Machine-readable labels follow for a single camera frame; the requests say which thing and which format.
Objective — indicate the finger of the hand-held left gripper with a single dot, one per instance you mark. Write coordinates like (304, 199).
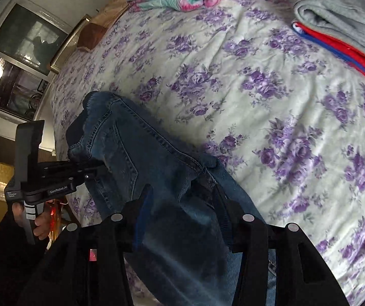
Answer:
(83, 167)

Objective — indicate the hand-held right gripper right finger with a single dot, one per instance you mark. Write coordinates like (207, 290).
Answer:
(223, 208)

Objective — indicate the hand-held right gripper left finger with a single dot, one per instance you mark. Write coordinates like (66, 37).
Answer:
(142, 216)

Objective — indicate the blue denim pants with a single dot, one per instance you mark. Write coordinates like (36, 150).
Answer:
(157, 178)

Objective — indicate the person's left forearm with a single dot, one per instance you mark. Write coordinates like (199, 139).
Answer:
(7, 261)

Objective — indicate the person's left hand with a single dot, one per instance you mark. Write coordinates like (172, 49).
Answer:
(43, 224)

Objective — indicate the purple floral bed sheet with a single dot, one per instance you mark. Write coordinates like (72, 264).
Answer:
(233, 102)

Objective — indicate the brown wooden headboard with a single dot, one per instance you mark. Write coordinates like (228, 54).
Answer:
(93, 30)

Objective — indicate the red and blue garment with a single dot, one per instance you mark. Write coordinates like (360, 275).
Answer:
(345, 54)

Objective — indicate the grey folded garment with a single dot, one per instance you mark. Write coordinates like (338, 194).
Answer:
(338, 16)

